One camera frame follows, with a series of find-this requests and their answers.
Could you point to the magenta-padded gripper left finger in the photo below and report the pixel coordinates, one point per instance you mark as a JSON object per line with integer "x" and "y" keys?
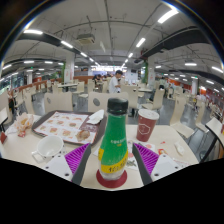
{"x": 77, "y": 157}

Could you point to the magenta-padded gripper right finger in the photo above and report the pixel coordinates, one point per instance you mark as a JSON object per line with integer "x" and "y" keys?
{"x": 148, "y": 158}

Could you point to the green-labelled clear drink bottle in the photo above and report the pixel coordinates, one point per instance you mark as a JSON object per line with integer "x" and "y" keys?
{"x": 114, "y": 143}

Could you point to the white polka-dot mug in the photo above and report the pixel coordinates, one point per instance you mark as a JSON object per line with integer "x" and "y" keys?
{"x": 50, "y": 146}

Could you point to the red paper cup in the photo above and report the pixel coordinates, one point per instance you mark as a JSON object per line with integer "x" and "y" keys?
{"x": 146, "y": 126}

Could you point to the clear plastic bag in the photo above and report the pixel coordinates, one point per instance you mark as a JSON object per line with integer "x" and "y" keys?
{"x": 179, "y": 148}

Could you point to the brown tray with printed liner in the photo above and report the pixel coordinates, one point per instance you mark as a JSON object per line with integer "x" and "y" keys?
{"x": 63, "y": 125}

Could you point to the flat round red coaster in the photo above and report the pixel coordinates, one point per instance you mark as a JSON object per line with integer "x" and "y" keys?
{"x": 111, "y": 184}

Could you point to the white crumpled napkin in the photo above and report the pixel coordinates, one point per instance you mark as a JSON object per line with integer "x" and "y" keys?
{"x": 96, "y": 117}

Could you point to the small red sauce packet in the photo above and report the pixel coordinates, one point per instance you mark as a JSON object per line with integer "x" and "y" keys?
{"x": 22, "y": 134}

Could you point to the beige dining chairs group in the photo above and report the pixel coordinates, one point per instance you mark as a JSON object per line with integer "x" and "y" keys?
{"x": 156, "y": 98}

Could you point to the crumpled food wrapper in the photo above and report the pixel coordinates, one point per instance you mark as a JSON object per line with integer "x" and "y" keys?
{"x": 22, "y": 122}

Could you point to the white dining tables group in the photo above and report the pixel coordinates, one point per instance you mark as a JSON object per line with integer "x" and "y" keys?
{"x": 66, "y": 85}

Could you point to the person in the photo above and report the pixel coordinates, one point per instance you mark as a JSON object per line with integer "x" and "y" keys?
{"x": 115, "y": 83}

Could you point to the ceiling air conditioner unit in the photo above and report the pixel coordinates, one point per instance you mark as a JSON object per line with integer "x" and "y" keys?
{"x": 86, "y": 39}

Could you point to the ceiling strip lights group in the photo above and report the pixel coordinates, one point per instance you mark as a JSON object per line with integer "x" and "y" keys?
{"x": 166, "y": 16}

